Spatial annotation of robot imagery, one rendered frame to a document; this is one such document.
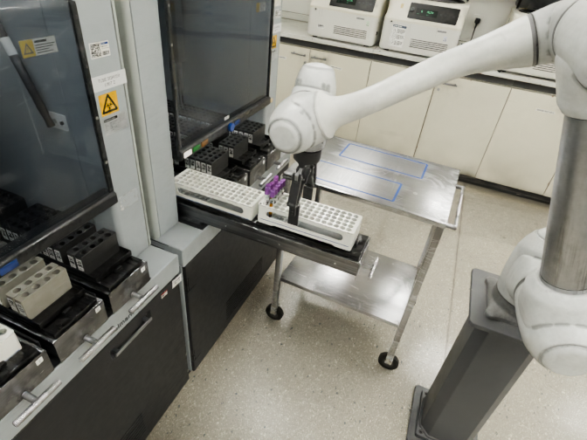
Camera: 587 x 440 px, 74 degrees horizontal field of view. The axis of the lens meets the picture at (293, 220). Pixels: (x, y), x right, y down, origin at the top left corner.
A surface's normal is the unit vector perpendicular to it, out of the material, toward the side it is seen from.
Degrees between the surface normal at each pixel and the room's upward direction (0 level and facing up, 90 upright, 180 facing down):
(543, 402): 0
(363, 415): 0
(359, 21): 90
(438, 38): 90
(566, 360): 96
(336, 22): 90
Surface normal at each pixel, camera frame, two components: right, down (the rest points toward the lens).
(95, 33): 0.92, 0.29
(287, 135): -0.44, 0.55
